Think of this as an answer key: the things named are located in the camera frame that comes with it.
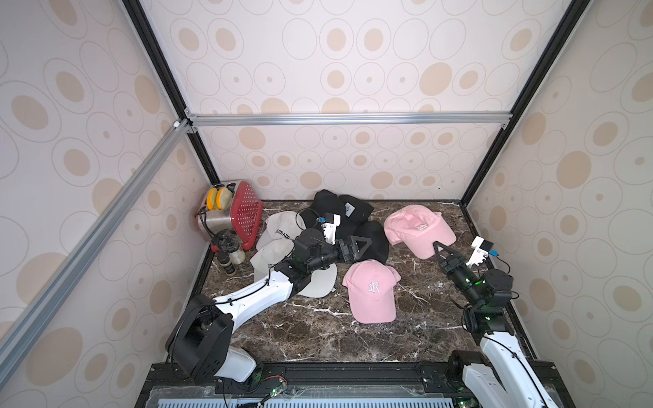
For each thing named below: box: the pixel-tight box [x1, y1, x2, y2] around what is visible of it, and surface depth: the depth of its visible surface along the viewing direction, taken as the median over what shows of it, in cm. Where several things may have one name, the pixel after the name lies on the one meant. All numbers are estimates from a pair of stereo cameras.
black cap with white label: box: [338, 194, 375, 227], surface depth 111 cm
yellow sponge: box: [205, 187, 233, 211], surface depth 96 cm
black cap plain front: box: [351, 221, 389, 264], surface depth 98 cm
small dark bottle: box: [216, 249, 237, 277], surface depth 94 cm
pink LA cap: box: [383, 204, 457, 260], surface depth 81 cm
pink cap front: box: [342, 259, 402, 324], surface depth 89 cm
